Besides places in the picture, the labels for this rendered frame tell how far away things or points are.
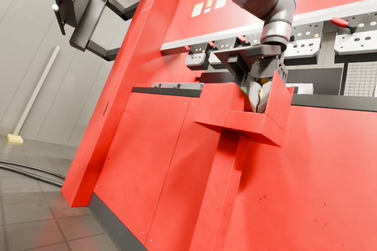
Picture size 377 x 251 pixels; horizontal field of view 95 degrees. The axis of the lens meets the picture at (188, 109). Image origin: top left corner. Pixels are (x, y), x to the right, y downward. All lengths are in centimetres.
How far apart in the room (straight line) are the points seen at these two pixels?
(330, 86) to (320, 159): 85
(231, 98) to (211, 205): 27
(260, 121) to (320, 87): 107
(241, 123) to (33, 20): 310
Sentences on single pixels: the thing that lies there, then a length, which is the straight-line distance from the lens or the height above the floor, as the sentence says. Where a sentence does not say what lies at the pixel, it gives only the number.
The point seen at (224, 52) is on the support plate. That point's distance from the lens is 76.
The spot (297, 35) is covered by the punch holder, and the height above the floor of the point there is 120.
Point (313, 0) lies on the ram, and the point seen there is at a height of 139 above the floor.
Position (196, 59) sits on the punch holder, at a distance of 119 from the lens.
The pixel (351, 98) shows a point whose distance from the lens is 71.
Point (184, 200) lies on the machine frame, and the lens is 83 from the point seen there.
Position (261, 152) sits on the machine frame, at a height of 64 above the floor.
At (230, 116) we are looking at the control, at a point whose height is 69.
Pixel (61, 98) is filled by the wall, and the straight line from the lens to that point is 322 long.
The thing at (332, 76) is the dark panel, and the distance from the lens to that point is 147.
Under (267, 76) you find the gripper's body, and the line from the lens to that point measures 50.
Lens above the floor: 60
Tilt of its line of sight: 10 degrees up
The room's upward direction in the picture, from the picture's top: 17 degrees clockwise
